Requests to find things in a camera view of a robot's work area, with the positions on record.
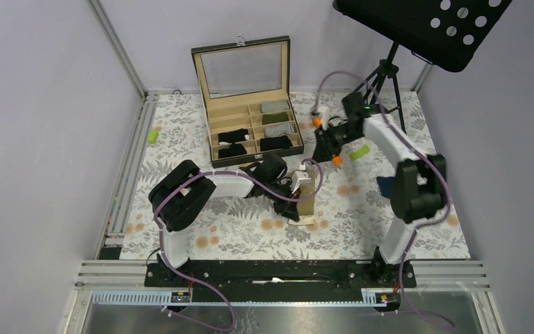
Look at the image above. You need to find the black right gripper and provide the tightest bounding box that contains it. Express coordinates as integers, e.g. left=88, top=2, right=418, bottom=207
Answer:
left=310, top=122, right=362, bottom=166

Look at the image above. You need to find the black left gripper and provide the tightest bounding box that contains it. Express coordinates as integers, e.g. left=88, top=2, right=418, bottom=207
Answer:
left=264, top=179, right=302, bottom=222

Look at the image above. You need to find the olive khaki underwear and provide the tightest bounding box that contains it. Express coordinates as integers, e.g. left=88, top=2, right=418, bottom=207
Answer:
left=288, top=168, right=318, bottom=227

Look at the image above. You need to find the black underwear white trim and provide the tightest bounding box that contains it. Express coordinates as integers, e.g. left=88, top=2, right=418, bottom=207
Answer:
left=218, top=129, right=250, bottom=145

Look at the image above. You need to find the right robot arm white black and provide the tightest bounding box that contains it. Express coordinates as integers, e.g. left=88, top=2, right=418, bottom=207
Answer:
left=311, top=93, right=451, bottom=287

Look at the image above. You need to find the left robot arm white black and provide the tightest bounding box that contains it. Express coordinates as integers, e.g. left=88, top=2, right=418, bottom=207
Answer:
left=148, top=154, right=312, bottom=286

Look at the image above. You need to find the green block near underwear pile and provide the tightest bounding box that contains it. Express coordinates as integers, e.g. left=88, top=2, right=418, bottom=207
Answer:
left=349, top=145, right=371, bottom=161

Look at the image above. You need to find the striped rolled underwear in box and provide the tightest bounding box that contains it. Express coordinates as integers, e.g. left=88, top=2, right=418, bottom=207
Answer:
left=264, top=122, right=295, bottom=138

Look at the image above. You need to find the olive rolled underwear in box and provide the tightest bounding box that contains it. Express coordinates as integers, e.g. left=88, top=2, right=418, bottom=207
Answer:
left=261, top=112, right=290, bottom=125

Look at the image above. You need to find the grey rolled underwear in box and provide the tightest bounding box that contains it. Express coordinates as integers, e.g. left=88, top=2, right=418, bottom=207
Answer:
left=260, top=100, right=289, bottom=113

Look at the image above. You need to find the navy blue underwear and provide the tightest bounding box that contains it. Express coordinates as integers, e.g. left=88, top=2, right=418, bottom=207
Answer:
left=376, top=176, right=395, bottom=199

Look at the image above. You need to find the floral table cloth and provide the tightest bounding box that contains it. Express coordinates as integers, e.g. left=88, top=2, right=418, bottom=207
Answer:
left=120, top=94, right=394, bottom=260

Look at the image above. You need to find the wooden organizer box glass lid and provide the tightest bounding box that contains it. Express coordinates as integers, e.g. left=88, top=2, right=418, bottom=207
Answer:
left=191, top=35, right=304, bottom=168

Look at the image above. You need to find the green block at left edge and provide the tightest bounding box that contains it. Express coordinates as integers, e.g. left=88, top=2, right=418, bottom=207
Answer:
left=147, top=129, right=159, bottom=145

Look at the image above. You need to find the black music stand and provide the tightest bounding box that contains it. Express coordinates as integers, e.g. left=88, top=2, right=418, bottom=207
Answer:
left=332, top=0, right=510, bottom=108

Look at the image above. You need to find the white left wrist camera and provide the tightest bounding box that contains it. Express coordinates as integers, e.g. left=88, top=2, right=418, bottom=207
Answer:
left=290, top=170, right=312, bottom=193

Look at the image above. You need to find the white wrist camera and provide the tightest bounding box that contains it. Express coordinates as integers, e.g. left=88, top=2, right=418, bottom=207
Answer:
left=313, top=105, right=330, bottom=131
left=290, top=170, right=312, bottom=193

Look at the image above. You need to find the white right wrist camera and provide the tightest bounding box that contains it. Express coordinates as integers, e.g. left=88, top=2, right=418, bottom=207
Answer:
left=313, top=105, right=330, bottom=131

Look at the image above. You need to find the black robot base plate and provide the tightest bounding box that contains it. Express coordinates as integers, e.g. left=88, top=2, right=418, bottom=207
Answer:
left=144, top=260, right=416, bottom=303

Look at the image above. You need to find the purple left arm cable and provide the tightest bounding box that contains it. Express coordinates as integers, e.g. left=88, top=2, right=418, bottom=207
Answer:
left=152, top=158, right=325, bottom=333

